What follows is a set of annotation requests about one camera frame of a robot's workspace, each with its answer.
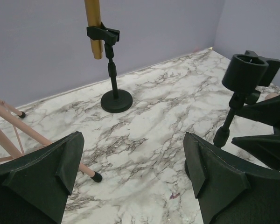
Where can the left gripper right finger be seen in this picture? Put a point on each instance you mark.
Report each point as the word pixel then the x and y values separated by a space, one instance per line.
pixel 231 190

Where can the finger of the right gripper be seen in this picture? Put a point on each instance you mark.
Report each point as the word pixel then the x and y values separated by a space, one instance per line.
pixel 266 112
pixel 265 148

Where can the gold microphone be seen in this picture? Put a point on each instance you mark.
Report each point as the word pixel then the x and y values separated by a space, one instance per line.
pixel 92 8

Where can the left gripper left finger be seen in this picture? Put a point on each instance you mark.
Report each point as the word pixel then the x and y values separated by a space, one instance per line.
pixel 35 187

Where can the pink microphone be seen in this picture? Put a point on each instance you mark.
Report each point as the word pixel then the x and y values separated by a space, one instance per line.
pixel 271 95

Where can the black mic stand with clip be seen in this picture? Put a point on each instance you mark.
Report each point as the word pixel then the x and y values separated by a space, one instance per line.
pixel 244 74

